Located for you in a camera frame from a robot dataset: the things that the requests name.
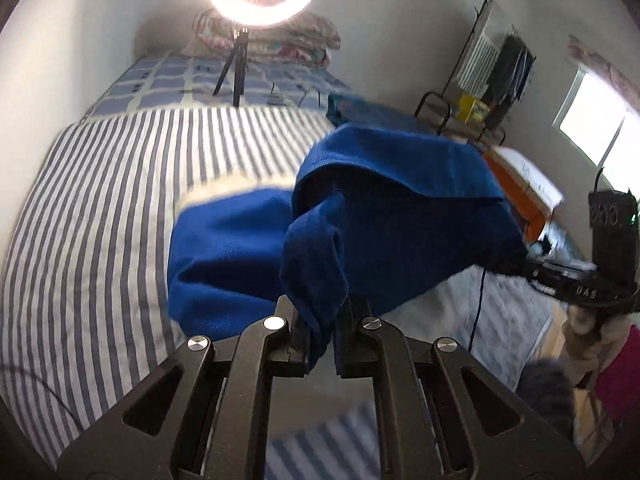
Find blue striped blanket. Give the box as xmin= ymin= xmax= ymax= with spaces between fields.
xmin=0 ymin=105 xmax=566 ymax=480

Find dark hanging clothes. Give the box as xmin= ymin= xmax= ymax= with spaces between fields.
xmin=482 ymin=30 xmax=536 ymax=128

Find striped hanging towel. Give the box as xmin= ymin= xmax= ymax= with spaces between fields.
xmin=457 ymin=2 xmax=501 ymax=93

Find black cable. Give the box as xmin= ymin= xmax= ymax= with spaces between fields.
xmin=470 ymin=267 xmax=487 ymax=351

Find blue checked bedsheet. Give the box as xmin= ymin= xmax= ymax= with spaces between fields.
xmin=82 ymin=50 xmax=353 ymax=123

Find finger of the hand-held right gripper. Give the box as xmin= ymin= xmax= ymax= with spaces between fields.
xmin=487 ymin=254 xmax=544 ymax=282

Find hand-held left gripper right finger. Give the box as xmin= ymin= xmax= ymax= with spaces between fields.
xmin=334 ymin=294 xmax=586 ymax=480

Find window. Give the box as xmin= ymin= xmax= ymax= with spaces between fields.
xmin=552 ymin=67 xmax=640 ymax=196

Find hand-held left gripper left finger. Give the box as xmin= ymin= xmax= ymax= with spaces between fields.
xmin=56 ymin=294 xmax=308 ymax=480

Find orange storage box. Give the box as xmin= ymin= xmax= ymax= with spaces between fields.
xmin=482 ymin=146 xmax=566 ymax=241

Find floral curtain valance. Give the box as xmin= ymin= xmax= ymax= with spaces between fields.
xmin=567 ymin=35 xmax=640 ymax=106

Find black tripod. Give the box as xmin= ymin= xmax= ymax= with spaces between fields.
xmin=212 ymin=27 xmax=249 ymax=108

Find yellow box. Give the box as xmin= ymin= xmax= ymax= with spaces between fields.
xmin=457 ymin=92 xmax=490 ymax=125

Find beige and blue jacket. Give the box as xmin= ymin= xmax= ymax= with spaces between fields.
xmin=167 ymin=122 xmax=528 ymax=371

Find dark blue folded cloth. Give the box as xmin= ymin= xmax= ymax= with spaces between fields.
xmin=326 ymin=92 xmax=431 ymax=128

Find folded floral quilt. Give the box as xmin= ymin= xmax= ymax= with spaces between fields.
xmin=181 ymin=9 xmax=342 ymax=68

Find person's right hand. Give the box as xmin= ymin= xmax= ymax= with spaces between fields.
xmin=560 ymin=304 xmax=633 ymax=387

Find black clothes rack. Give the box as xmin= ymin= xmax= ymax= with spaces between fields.
xmin=415 ymin=0 xmax=536 ymax=146

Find person's fuzzy garment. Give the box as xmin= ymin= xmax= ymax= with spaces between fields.
xmin=515 ymin=360 xmax=621 ymax=461

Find person's right forearm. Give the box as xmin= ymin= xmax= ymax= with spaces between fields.
xmin=592 ymin=325 xmax=640 ymax=423

